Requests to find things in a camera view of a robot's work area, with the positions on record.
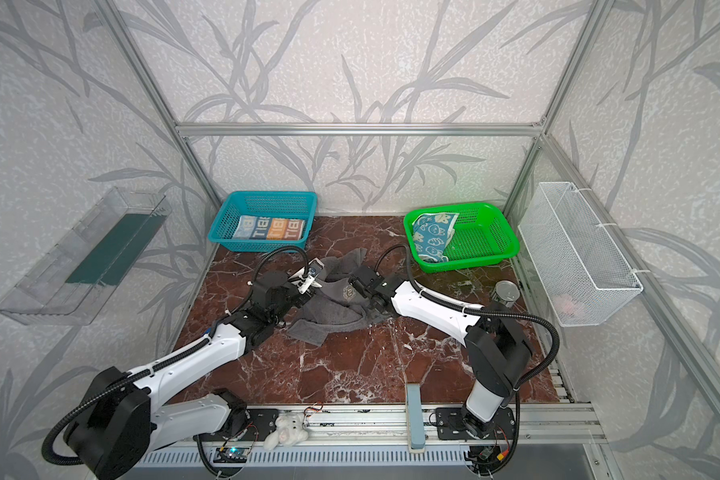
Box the grey towel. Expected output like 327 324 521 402
286 248 390 346

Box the printed rabbit towel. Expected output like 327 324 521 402
233 215 306 241

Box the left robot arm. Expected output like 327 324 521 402
41 258 324 479

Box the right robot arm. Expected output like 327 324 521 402
349 244 561 439

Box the teal plastic basket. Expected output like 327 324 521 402
208 191 318 252

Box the teal patterned towel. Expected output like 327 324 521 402
412 212 459 263

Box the green plastic basket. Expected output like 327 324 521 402
403 202 519 273

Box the metal tin can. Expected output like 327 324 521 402
492 280 521 309

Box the white plush toy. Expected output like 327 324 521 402
263 413 309 451

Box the grey blue sponge block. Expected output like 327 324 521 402
405 383 426 454

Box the green lit circuit board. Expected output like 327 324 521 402
213 447 251 464

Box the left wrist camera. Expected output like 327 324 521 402
290 259 325 294

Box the pink item in wire basket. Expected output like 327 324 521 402
553 294 584 318

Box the white wire mesh basket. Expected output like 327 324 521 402
519 182 643 327

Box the clear plastic wall bin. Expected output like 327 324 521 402
0 187 172 326

